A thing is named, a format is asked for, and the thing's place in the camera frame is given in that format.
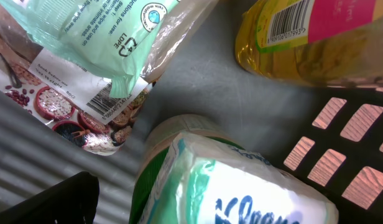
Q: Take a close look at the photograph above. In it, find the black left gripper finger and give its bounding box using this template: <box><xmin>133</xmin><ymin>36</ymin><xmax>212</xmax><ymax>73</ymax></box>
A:
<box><xmin>0</xmin><ymin>171</ymin><xmax>99</xmax><ymax>224</ymax></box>

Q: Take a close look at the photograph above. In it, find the green lid white jar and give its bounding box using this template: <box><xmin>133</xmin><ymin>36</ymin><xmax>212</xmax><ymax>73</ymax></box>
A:
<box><xmin>129</xmin><ymin>114</ymin><xmax>241</xmax><ymax>223</ymax></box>

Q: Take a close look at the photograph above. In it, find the Kleenex pocket tissue pack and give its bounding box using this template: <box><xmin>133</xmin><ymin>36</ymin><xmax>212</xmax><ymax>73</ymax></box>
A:
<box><xmin>139</xmin><ymin>132</ymin><xmax>339</xmax><ymax>224</ymax></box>

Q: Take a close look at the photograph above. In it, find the green wet wipes pack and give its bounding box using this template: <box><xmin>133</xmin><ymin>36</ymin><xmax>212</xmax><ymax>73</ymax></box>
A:
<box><xmin>0</xmin><ymin>0</ymin><xmax>179</xmax><ymax>98</ymax></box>

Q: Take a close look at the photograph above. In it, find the yellow dish soap bottle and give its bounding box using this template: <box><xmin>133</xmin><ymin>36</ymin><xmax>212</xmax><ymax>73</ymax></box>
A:
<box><xmin>235</xmin><ymin>0</ymin><xmax>383</xmax><ymax>88</ymax></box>

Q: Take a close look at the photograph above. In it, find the beans packet with barcode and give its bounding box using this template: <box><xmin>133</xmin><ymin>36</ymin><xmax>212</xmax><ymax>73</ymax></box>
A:
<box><xmin>0</xmin><ymin>0</ymin><xmax>216</xmax><ymax>156</ymax></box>

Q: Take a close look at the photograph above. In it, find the grey plastic shopping basket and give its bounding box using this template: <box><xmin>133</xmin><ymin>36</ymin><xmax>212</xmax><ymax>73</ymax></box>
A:
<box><xmin>0</xmin><ymin>1</ymin><xmax>383</xmax><ymax>223</ymax></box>

